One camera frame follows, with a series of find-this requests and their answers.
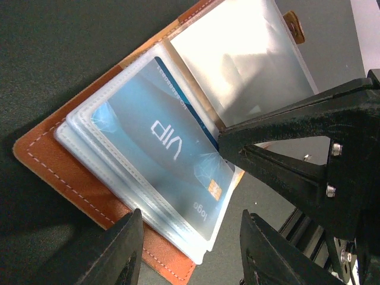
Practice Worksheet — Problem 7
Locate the blue VIP credit card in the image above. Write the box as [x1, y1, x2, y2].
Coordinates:
[91, 57, 234, 240]

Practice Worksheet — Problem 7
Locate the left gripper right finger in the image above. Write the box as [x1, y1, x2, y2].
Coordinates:
[240, 210, 343, 284]

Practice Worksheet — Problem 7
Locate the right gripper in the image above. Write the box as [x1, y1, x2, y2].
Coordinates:
[219, 69, 379, 284]

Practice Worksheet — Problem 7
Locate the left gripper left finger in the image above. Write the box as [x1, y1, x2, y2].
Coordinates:
[35, 209, 144, 284]

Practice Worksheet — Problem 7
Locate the brown leather card holder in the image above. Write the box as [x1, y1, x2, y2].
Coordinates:
[13, 1, 318, 284]

